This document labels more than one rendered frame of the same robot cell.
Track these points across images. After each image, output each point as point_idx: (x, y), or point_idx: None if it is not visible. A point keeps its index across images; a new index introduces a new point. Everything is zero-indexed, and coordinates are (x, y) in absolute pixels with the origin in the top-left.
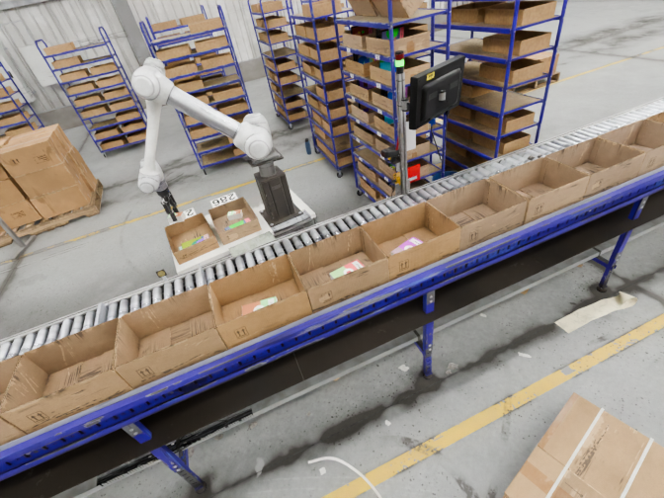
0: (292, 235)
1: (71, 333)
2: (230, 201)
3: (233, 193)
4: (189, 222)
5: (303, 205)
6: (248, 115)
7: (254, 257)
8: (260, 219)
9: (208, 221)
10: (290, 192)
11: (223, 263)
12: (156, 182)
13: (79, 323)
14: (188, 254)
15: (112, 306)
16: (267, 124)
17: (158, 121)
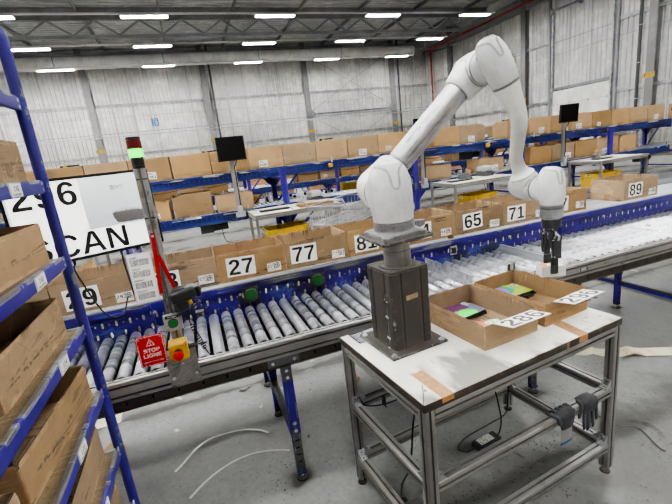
0: (371, 314)
1: None
2: (504, 319)
3: (512, 326)
4: (563, 305)
5: (362, 351)
6: (394, 161)
7: None
8: (436, 330)
9: (544, 329)
10: (398, 380)
11: None
12: (509, 186)
13: (565, 259)
14: (502, 282)
15: None
16: (367, 182)
17: (510, 121)
